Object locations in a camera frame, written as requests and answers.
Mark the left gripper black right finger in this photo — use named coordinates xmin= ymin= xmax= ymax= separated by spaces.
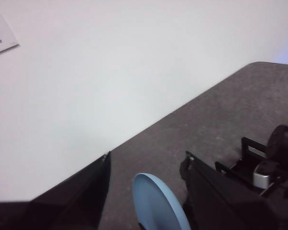
xmin=179 ymin=150 xmax=288 ymax=230

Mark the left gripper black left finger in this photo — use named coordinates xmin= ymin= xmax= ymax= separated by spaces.
xmin=0 ymin=150 xmax=112 ymax=230

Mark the blue round plate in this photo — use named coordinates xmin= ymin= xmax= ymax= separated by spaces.
xmin=132 ymin=172 xmax=192 ymax=230

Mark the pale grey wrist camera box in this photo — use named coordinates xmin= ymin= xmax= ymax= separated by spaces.
xmin=252 ymin=160 xmax=276 ymax=190

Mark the white wall socket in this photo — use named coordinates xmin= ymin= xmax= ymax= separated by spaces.
xmin=0 ymin=12 xmax=20 ymax=58

